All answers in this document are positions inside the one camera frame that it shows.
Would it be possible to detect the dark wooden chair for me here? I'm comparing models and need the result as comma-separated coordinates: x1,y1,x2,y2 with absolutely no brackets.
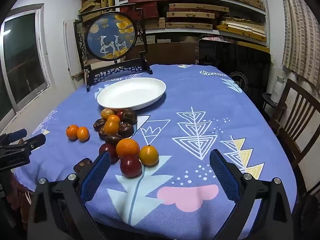
269,78,320,200

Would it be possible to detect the white wooden panel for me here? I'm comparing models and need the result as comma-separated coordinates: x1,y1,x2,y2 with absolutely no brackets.
63,20,84,90

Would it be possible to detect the white thermos jug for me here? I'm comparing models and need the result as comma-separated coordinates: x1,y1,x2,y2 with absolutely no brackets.
270,75,286,107

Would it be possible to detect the black flat panel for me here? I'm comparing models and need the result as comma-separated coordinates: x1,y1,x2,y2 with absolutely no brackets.
197,39,272,100

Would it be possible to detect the dark red box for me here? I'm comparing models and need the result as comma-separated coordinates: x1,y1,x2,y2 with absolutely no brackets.
127,0,168,18

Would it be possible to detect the window with white frame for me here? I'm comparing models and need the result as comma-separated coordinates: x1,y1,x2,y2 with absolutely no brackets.
0,4,52,120

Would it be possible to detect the yellow-orange kumquat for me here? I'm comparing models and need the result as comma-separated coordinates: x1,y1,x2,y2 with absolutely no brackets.
139,145,159,166
101,108,115,120

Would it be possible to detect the dark round side table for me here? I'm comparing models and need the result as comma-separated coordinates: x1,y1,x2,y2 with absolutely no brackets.
261,92,288,120

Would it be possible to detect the white oval plate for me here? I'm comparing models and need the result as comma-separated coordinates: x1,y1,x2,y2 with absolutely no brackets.
97,77,167,111

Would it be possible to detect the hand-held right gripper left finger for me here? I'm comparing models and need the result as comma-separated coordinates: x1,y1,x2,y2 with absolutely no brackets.
27,151,112,240

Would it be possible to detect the pink cloth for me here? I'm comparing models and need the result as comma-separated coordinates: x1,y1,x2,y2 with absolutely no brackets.
201,35,223,42

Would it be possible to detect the large orange tangerine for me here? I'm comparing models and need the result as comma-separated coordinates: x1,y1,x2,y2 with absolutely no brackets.
116,138,140,159

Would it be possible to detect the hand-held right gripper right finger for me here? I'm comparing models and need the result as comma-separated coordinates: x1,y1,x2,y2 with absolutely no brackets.
209,149,294,240

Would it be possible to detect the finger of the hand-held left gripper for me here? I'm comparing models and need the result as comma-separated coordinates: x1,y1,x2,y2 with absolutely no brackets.
0,133,47,156
0,129,27,144

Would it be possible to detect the beige checked curtain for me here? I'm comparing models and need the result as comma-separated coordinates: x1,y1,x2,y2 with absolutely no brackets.
278,0,320,85

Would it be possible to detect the brown cardboard box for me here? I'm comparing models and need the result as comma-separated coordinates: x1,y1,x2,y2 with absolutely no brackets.
146,34,200,65

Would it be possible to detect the round deer screen black stand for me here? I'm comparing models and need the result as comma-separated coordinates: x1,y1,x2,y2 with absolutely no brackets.
79,4,153,92

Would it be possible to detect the blue printed tablecloth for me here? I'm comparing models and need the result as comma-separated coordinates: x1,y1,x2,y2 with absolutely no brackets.
14,64,298,240

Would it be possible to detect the stack of wooden boxes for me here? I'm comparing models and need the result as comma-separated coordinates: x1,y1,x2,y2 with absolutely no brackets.
79,0,268,46

